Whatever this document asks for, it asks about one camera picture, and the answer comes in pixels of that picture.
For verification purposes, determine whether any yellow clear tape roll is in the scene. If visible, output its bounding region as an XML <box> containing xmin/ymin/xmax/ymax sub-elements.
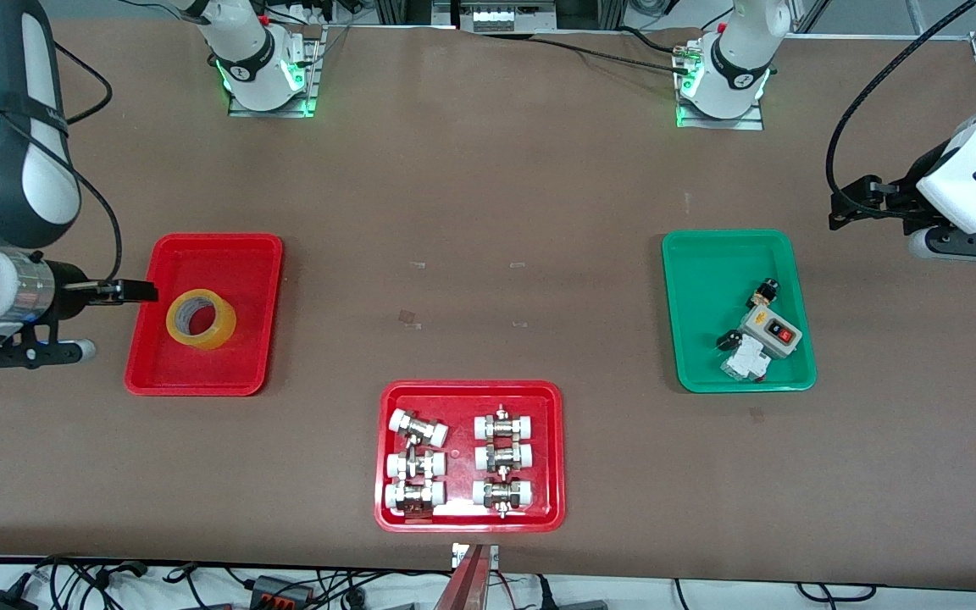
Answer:
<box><xmin>166</xmin><ymin>289</ymin><xmax>238</xmax><ymax>351</ymax></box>

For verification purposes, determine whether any empty red plastic tray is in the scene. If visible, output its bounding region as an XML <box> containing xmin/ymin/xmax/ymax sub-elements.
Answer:
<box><xmin>124</xmin><ymin>233</ymin><xmax>285</xmax><ymax>397</ymax></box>

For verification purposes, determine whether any green plastic tray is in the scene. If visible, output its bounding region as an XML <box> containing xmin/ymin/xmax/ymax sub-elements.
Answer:
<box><xmin>662</xmin><ymin>229</ymin><xmax>818</xmax><ymax>394</ymax></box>

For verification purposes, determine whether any red tray holding fittings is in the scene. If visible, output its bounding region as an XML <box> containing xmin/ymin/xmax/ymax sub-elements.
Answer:
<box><xmin>374</xmin><ymin>380</ymin><xmax>567</xmax><ymax>535</ymax></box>

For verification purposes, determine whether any white circuit breaker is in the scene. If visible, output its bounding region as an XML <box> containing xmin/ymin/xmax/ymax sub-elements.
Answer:
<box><xmin>723</xmin><ymin>343</ymin><xmax>773</xmax><ymax>384</ymax></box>

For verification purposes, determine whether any white capped brass pipe fitting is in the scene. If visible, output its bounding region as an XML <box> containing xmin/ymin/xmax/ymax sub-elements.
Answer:
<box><xmin>385</xmin><ymin>449</ymin><xmax>447</xmax><ymax>482</ymax></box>
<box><xmin>474</xmin><ymin>405</ymin><xmax>536</xmax><ymax>441</ymax></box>
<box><xmin>389</xmin><ymin>409</ymin><xmax>450</xmax><ymax>448</ymax></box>
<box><xmin>384</xmin><ymin>480</ymin><xmax>447</xmax><ymax>518</ymax></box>
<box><xmin>474</xmin><ymin>441</ymin><xmax>535</xmax><ymax>474</ymax></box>
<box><xmin>471</xmin><ymin>477</ymin><xmax>535</xmax><ymax>519</ymax></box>

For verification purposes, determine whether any black power strip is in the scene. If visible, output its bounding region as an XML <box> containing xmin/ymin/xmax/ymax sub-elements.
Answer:
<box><xmin>249</xmin><ymin>574</ymin><xmax>317</xmax><ymax>609</ymax></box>

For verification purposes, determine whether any white connector block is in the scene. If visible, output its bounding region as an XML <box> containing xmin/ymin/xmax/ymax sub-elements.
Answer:
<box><xmin>458</xmin><ymin>0</ymin><xmax>557</xmax><ymax>33</ymax></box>

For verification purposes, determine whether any reddish aluminium profile bar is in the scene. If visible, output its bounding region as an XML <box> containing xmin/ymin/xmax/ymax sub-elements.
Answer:
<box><xmin>431</xmin><ymin>544</ymin><xmax>499</xmax><ymax>610</ymax></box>

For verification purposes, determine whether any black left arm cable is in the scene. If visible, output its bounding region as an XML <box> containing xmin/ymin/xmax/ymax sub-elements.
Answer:
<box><xmin>824</xmin><ymin>0</ymin><xmax>976</xmax><ymax>204</ymax></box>

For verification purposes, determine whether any grey on-off switch box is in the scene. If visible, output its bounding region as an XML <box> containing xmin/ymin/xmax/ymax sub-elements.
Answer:
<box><xmin>738</xmin><ymin>303</ymin><xmax>803</xmax><ymax>360</ymax></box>

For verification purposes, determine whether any black cable on table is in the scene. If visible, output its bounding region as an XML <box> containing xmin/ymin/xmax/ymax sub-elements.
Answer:
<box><xmin>527</xmin><ymin>30</ymin><xmax>699</xmax><ymax>74</ymax></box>

